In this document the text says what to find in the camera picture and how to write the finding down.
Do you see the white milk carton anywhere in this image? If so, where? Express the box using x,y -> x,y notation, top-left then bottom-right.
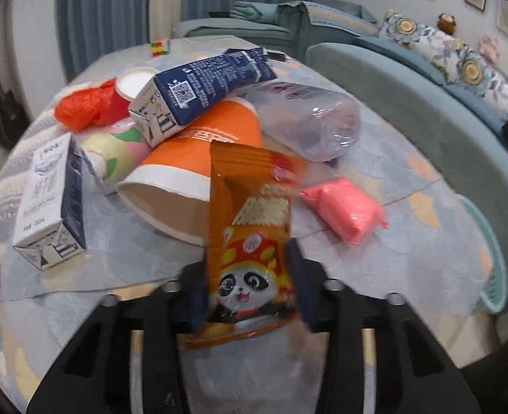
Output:
12,133 -> 87,270

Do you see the orange panda snack bag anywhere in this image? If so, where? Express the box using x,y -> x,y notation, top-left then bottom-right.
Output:
185,142 -> 306,349

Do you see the pink tissue pack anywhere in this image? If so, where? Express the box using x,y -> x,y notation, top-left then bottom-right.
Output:
301,178 -> 389,245

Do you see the large orange paper cup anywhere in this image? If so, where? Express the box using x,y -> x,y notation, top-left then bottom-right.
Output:
116,97 -> 262,246

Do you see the clear plastic bottle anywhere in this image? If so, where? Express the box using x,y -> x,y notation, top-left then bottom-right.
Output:
243,81 -> 360,162

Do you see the blue milk carton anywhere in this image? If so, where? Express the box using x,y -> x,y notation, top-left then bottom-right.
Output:
129,47 -> 276,148

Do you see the light blue laundry basket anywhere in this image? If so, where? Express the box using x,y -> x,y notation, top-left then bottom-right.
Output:
457,195 -> 508,315

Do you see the pink green yogurt bottle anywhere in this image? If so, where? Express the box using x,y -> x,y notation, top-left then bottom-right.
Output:
77,117 -> 151,194

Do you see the teal sofa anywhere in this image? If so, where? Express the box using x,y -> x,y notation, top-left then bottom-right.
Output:
171,0 -> 508,308

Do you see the black guitar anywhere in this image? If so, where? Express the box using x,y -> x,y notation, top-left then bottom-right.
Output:
0,80 -> 30,150

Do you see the red paper cup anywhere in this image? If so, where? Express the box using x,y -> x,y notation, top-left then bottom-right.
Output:
112,66 -> 158,108

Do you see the floral sofa cushion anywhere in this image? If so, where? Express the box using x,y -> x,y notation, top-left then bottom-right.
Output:
379,9 -> 508,121

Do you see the pink plush toy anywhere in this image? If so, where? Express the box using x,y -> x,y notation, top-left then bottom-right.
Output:
478,34 -> 501,63

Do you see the rubiks cube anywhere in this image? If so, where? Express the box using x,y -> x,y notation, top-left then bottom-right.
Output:
150,38 -> 171,57

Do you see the black remote control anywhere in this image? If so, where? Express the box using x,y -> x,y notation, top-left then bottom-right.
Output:
225,47 -> 288,63

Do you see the brown monkey plush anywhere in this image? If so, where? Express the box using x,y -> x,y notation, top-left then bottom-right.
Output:
436,13 -> 457,36

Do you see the folded teal blanket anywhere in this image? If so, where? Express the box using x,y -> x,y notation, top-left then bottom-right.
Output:
230,1 -> 277,24

